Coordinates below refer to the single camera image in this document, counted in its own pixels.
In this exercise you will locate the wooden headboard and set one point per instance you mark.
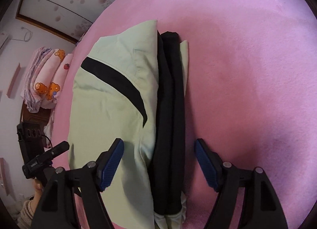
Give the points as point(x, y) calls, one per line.
point(41, 117)

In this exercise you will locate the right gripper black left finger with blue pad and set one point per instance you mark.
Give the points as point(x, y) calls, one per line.
point(57, 209)

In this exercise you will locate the pink bed blanket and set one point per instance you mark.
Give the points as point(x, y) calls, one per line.
point(251, 90)

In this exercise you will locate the green and black hooded jacket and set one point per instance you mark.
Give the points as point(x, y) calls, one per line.
point(131, 86)

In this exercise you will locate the person's left hand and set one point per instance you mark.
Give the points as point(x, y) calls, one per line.
point(38, 190)

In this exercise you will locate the pink wall shelf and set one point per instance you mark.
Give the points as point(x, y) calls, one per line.
point(13, 80)

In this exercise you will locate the folded pink bear quilt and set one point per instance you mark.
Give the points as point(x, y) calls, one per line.
point(50, 80)

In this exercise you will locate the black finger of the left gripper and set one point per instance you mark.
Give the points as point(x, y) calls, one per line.
point(58, 150)

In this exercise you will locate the folded striped purple quilt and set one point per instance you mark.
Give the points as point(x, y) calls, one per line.
point(29, 96)

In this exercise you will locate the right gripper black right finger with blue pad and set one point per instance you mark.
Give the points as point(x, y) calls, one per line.
point(261, 207)

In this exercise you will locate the floral sliding wardrobe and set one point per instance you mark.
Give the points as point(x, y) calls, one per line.
point(67, 19)

